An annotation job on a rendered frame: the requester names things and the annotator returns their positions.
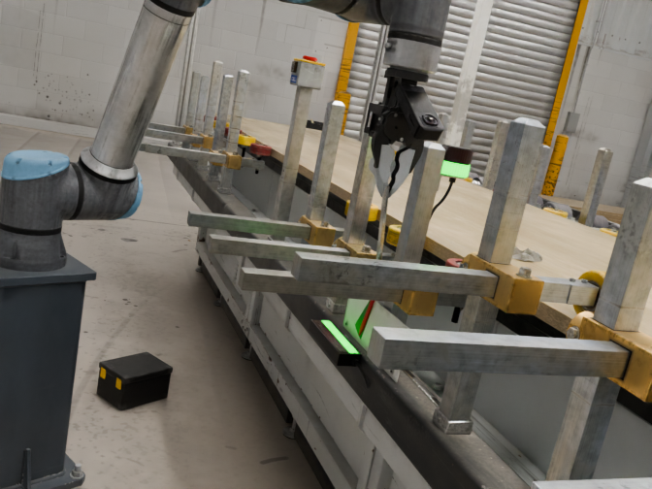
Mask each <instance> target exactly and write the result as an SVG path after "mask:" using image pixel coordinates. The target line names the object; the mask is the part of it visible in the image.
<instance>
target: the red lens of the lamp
mask: <svg viewBox="0 0 652 489"><path fill-rule="evenodd" d="M442 147H443V148H444V149H445V156H444V159H447V160H451V161H456V162H461V163H467V164H471V163H472V159H473V151H470V150H463V149H459V148H454V147H446V146H442Z"/></svg>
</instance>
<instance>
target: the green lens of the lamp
mask: <svg viewBox="0 0 652 489"><path fill-rule="evenodd" d="M470 166H471V165H462V164H457V163H452V162H448V161H444V160H443V164H442V168H441V173H442V174H446V175H450V176H454V177H460V178H467V177H468V175H469V170H470Z"/></svg>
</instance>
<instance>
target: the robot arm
mask: <svg viewBox="0 0 652 489"><path fill-rule="evenodd" d="M278 1H280V2H285V3H291V4H298V5H305V6H310V7H314V8H316V9H319V10H322V11H326V12H329V13H332V14H335V15H336V16H338V17H339V18H341V19H343V20H345V21H348V22H354V23H357V22H364V23H372V24H380V25H389V31H388V36H387V42H386V43H385V44H384V47H385V53H384V57H383V62H382V63H383V64H384V65H388V66H390V68H388V67H387V70H385V74H384V77H385V78H387V83H386V86H385V91H384V96H383V101H382V103H381V102H378V104H375V103H370V105H369V109H368V114H367V119H366V124H365V129H364V132H365V133H368V134H369V136H370V137H372V141H371V148H372V153H373V158H371V159H370V163H369V169H370V171H371V172H372V174H373V175H374V176H375V185H376V188H377V191H378V193H379V195H380V197H382V192H383V184H384V183H385V182H387V183H388V179H389V177H391V181H390V183H389V186H390V187H389V196H388V198H390V197H391V196H392V195H393V194H394V193H395V192H396V191H397V190H398V189H399V188H400V186H401V185H402V184H403V183H404V181H405V180H406V178H407V177H408V175H409V174H410V173H411V172H412V170H413V168H414V167H415V165H416V163H417V162H418V160H419V159H420V157H421V154H422V152H423V147H424V141H438V140H439V138H440V135H441V133H442V132H443V130H444V127H443V125H442V123H441V121H440V119H439V117H438V115H437V113H436V111H435V109H434V107H433V105H432V103H431V101H430V99H429V97H428V95H427V93H426V91H425V89H424V87H422V86H417V82H424V83H428V79H429V76H428V75H427V74H435V73H436V71H437V67H438V63H439V59H440V51H441V44H442V40H443V35H444V31H445V26H446V23H447V18H448V14H449V9H450V5H451V0H278ZM210 2H211V0H145V1H144V4H143V6H142V9H141V11H140V14H139V17H138V20H137V22H136V25H135V28H134V31H133V34H132V36H131V39H130V42H129V45H128V47H127V50H126V52H125V55H124V58H123V60H122V63H121V66H120V69H119V71H118V74H117V77H116V80H115V83H114V87H113V90H112V93H111V95H110V98H109V101H108V104H107V107H106V109H105V111H104V114H103V117H102V120H101V122H100V125H99V128H98V131H97V133H96V136H95V139H94V142H93V145H92V146H89V147H85V148H84V149H83V150H82V151H81V155H80V157H79V161H78V162H70V160H69V157H68V156H67V155H65V154H62V153H59V152H52V151H47V150H30V149H29V150H17V151H13V152H10V153H8V154H7V155H6V157H5V158H4V162H3V168H2V171H1V182H0V267H1V268H5V269H9V270H15V271H24V272H46V271H53V270H58V269H61V268H63V267H64V266H65V265H66V262H67V253H66V249H65V245H64V243H63V239H62V236H61V230H62V222H63V220H117V219H123V218H127V217H129V216H131V215H132V214H134V213H135V211H136V210H137V207H138V206H139V205H140V204H141V201H142V197H143V185H142V184H141V181H142V178H141V175H140V173H139V169H138V166H137V165H136V163H135V159H136V156H137V154H138V151H139V149H140V146H141V144H142V141H143V139H144V136H145V134H146V131H147V128H148V126H149V123H150V121H151V118H152V116H153V113H154V111H155V108H156V106H157V103H158V101H159V98H160V95H161V93H162V90H163V88H164V85H165V83H166V80H167V79H168V76H169V74H170V71H171V69H172V66H173V64H174V61H175V59H176V56H177V54H178V51H179V47H180V45H181V42H182V40H183V37H184V35H185V32H186V30H187V27H188V25H189V22H190V20H191V19H192V18H193V16H194V14H195V11H196V9H197V7H198V8H202V7H206V6H207V5H208V4H210ZM370 112H373V113H372V118H371V123H370V127H368V121H369V116H370ZM395 141H397V142H401V143H403V144H402V145H401V146H400V147H399V150H398V151H397V152H396V156H395V151H394V150H393V149H392V148H391V147H390V146H389V145H388V144H390V145H393V144H394V143H395ZM394 156H395V159H394Z"/></svg>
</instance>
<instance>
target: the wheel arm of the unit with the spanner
mask: <svg viewBox="0 0 652 489"><path fill-rule="evenodd" d="M238 285H239V286H240V287H241V289H242V290H246V291H259V292H272V293H284V294H297V295H310V296H322V297H335V298H347V299H360V300H373V301H385V302H398V303H401V299H402V295H403V290H401V289H390V288H378V287H367V286H355V285H343V284H333V283H321V282H309V281H298V280H297V279H295V278H294V277H293V276H292V275H291V272H287V271H277V270H266V269H254V268H244V267H241V270H240V275H239V281H238ZM467 297H468V295H458V294H447V293H439V296H438V300H437V304H436V306H449V307H457V308H460V310H463V309H464V307H465V304H466V301H467Z"/></svg>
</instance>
